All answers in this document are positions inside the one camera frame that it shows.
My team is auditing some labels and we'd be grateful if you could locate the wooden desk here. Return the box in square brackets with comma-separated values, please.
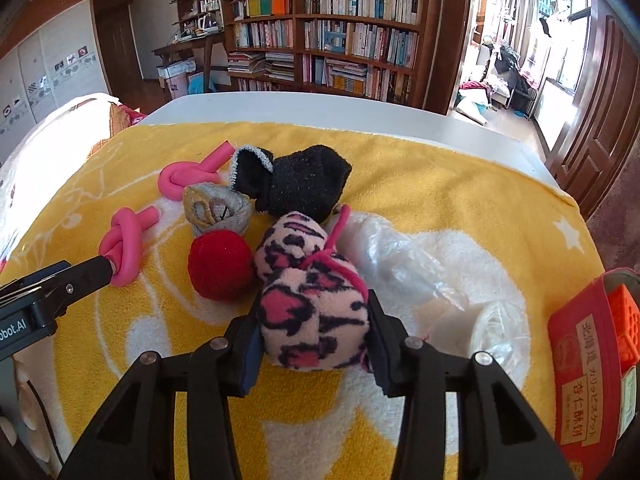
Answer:
[152, 30, 227, 94]

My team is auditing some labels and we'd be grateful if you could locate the yellow green carton box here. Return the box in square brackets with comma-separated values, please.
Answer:
[619, 364, 640, 437]

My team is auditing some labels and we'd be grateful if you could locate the clear plastic bag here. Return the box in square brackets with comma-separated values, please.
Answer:
[336, 211, 468, 328]

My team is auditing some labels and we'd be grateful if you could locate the orange embossed toy cube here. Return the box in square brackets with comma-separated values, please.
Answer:
[607, 283, 640, 367]

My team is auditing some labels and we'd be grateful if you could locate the red tin container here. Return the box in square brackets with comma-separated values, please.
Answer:
[547, 267, 640, 472]

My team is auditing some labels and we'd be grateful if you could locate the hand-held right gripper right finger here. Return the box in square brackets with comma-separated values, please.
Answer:
[366, 292, 576, 480]

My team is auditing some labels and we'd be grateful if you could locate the black fuzzy sock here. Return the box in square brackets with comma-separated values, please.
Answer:
[230, 144, 353, 222]

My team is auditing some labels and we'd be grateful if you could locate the white sliding wardrobe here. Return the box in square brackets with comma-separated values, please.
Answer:
[0, 9, 119, 162]

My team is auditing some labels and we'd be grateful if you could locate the light patterned bed quilt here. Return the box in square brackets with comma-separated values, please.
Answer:
[0, 92, 147, 273]

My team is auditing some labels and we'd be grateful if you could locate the panelled wooden door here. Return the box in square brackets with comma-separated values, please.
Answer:
[544, 14, 640, 222]

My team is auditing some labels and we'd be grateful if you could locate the rolled grey sock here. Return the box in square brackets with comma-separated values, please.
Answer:
[182, 184, 254, 237]

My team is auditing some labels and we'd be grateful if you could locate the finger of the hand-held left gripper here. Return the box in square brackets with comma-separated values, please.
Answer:
[30, 255, 119, 312]
[0, 260, 73, 293]

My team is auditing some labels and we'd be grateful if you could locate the red yarn ball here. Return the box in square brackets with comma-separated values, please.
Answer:
[188, 231, 254, 302]

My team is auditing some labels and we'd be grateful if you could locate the pink and white bin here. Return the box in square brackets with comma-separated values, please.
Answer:
[157, 59, 197, 102]

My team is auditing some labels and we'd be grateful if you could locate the clothes rack with clothes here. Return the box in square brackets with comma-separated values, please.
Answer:
[479, 10, 542, 112]

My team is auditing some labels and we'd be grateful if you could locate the pink knotted foam tube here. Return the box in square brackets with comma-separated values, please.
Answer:
[98, 205, 160, 287]
[158, 142, 236, 201]

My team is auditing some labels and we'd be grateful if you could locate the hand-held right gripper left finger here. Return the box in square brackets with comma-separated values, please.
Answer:
[59, 305, 262, 480]

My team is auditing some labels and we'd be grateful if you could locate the wooden bookshelf with books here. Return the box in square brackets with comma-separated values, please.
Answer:
[220, 0, 447, 109]

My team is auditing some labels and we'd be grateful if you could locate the small wooden shelf unit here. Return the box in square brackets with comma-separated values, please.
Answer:
[170, 0, 224, 41]

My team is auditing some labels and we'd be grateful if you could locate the pink leopard plush slipper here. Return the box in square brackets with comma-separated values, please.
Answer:
[253, 212, 372, 372]

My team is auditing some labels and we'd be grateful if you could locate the yellow and white blanket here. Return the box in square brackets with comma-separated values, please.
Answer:
[0, 121, 609, 480]

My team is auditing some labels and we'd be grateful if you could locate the dark brown door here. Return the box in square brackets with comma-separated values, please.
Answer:
[92, 0, 147, 82]

